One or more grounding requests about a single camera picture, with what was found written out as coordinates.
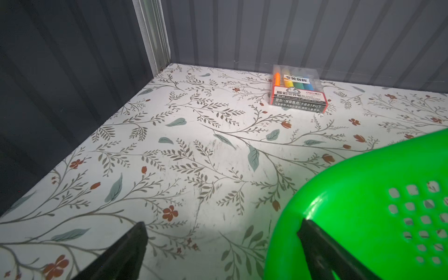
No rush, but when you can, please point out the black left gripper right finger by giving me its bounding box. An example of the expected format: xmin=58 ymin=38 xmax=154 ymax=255
xmin=297 ymin=219 xmax=379 ymax=280

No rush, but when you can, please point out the coloured marker pack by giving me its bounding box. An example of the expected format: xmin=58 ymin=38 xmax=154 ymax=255
xmin=269 ymin=65 xmax=329 ymax=114

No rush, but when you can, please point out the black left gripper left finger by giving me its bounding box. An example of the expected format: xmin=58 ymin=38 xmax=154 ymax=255
xmin=73 ymin=222 xmax=148 ymax=280

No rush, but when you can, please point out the green plastic tray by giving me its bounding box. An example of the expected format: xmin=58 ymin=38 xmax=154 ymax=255
xmin=264 ymin=130 xmax=448 ymax=280

